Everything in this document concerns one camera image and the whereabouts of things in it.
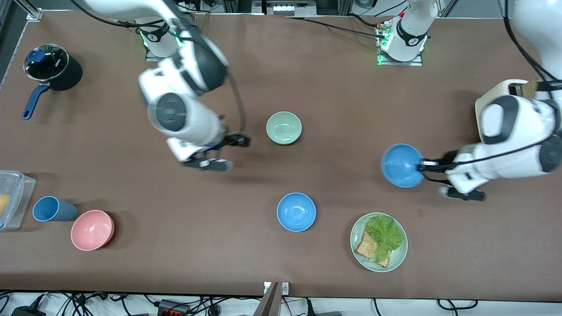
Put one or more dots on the yellow food item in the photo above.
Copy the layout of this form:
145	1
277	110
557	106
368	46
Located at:
3	205

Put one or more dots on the pale green plate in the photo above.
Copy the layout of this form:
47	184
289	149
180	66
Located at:
397	259

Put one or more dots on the black orange power strip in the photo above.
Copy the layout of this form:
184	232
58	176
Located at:
173	308

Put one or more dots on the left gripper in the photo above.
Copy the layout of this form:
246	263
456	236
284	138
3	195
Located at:
448	158

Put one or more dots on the pale green bowl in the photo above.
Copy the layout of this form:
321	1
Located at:
284	127

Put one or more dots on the cream white toaster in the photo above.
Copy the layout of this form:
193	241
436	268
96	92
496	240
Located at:
491	90

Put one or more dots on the green lettuce leaf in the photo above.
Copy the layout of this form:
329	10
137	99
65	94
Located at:
384	232

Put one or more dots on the small metal clamp bracket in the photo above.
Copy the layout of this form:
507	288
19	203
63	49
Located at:
285	288

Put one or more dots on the brown bread slice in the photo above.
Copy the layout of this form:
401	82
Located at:
365	248

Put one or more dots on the clear plastic food container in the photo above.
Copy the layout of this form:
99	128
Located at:
19	197

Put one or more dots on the blue plastic cup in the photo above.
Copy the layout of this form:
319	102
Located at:
46	209

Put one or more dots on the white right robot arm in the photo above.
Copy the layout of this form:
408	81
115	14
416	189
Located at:
175	114

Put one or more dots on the glass lid blue knob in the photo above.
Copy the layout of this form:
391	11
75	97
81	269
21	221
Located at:
48	63

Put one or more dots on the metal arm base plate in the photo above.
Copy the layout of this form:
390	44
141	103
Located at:
151	56
401	62

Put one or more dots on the white electrical device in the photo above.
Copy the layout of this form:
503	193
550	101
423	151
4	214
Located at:
285	8

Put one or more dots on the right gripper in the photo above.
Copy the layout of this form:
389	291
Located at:
231	140

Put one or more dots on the aluminium frame profile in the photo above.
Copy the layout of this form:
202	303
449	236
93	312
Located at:
31	9

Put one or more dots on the black power adapter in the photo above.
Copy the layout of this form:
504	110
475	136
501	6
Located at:
27	312

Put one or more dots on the pink bowl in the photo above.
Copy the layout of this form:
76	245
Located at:
91	230

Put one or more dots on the toast slice in toaster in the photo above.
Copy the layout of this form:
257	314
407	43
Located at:
530	89

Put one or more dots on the blue bowl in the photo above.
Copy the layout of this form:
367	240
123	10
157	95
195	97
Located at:
400	166
296	211

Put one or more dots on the grey camera mount pole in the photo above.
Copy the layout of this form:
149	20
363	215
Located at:
268	303

